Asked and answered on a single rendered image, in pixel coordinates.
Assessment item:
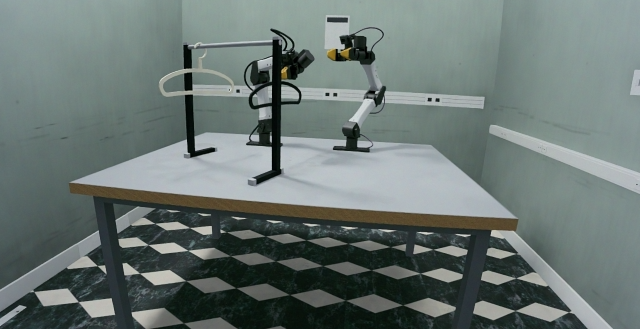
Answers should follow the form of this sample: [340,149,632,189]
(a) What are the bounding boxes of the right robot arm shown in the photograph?
[246,49,315,147]

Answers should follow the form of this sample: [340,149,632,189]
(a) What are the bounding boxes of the white clothes hanger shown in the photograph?
[158,48,234,97]

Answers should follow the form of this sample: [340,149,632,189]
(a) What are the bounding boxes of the black freestanding clothes rack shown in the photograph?
[183,36,284,186]

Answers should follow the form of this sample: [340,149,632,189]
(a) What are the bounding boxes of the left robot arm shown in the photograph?
[333,35,387,153]

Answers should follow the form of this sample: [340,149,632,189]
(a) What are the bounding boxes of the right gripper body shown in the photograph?
[282,64,299,80]

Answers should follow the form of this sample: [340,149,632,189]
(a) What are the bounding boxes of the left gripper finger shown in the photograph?
[340,48,351,60]
[327,49,336,61]

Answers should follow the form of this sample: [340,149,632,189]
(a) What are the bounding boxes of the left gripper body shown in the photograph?
[331,47,358,62]

